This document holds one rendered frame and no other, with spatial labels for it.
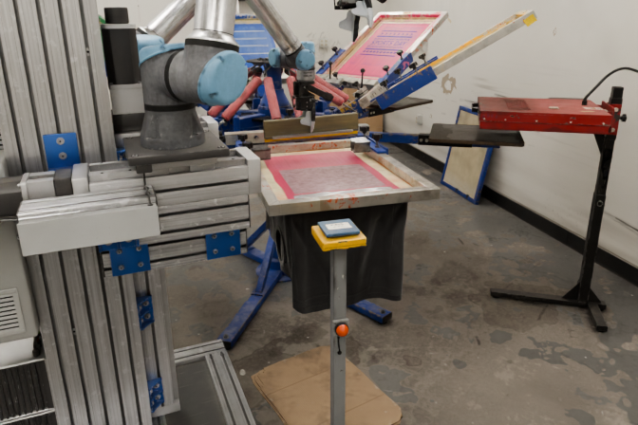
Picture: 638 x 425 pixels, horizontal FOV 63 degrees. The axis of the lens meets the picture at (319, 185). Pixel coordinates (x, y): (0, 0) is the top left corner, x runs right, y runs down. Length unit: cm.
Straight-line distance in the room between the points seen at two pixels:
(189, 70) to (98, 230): 38
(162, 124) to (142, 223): 23
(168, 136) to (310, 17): 528
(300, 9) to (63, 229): 546
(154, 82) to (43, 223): 38
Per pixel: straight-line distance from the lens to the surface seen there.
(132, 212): 116
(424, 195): 179
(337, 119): 223
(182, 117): 125
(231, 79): 114
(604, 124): 272
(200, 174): 128
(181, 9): 192
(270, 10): 190
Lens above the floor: 155
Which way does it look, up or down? 18 degrees down
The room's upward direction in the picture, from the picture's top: straight up
